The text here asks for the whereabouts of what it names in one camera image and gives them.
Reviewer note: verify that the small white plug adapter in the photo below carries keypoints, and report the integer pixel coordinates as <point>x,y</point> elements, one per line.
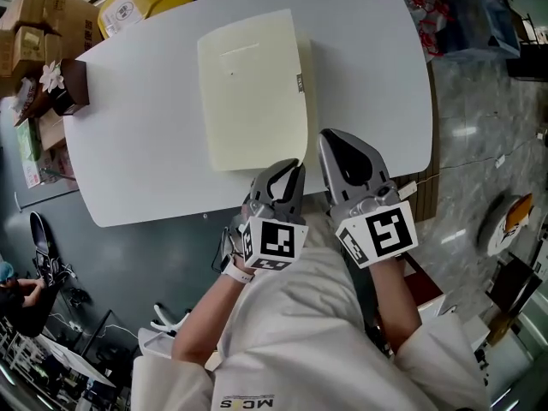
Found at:
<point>500,162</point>

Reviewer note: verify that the white artificial flower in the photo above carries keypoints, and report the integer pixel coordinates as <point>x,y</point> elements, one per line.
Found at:
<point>52,77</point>

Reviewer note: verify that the large plastic wrapped bundle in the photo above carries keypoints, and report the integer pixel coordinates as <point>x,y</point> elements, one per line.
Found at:
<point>479,19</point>

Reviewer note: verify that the pink floral tissue packet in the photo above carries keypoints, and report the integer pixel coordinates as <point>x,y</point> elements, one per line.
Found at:
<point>25,97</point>

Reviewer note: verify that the green and white printed box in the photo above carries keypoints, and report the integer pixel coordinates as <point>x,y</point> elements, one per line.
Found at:
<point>27,152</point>

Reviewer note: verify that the person's white shirt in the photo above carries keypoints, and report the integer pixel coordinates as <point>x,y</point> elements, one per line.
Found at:
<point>295,336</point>

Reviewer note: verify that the pink packaging box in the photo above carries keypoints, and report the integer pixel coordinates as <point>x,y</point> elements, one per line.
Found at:
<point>63,163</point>

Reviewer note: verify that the person's left hand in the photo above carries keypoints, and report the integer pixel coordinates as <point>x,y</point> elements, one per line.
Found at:
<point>240,242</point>

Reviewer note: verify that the grey oval device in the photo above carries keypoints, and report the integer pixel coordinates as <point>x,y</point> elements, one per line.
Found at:
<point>40,234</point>

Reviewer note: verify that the black metal frame stand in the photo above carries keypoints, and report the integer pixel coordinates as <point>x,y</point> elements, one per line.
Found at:
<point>531,64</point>

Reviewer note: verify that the white office chair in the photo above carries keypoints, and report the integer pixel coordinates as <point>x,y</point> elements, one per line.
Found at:
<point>167,325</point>

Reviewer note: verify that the round white and orange stool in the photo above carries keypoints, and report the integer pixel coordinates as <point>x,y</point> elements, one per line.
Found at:
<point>505,225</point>

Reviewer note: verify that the white power strip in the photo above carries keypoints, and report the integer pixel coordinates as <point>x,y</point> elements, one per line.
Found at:
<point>407,189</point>

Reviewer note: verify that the dark brown box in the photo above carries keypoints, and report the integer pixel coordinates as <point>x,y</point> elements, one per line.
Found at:
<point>75,84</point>

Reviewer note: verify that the person's right forearm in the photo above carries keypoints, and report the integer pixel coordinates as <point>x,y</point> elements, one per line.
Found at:
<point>394,306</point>

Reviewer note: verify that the white smartwatch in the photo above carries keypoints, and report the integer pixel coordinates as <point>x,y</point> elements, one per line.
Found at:
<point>237,272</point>

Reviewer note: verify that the person's left forearm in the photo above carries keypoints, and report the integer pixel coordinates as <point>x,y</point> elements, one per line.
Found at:
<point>205,323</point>

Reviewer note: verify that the yellow package bag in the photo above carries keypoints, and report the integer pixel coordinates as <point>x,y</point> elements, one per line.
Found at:
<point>137,2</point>

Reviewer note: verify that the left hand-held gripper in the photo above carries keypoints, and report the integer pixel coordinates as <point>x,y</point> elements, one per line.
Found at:
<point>274,240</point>

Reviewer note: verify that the pile of brown cardboard boxes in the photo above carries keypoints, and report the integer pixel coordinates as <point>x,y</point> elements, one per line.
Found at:
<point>64,19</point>

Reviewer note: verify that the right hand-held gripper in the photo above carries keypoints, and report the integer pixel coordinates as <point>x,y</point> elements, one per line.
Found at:
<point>381,234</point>

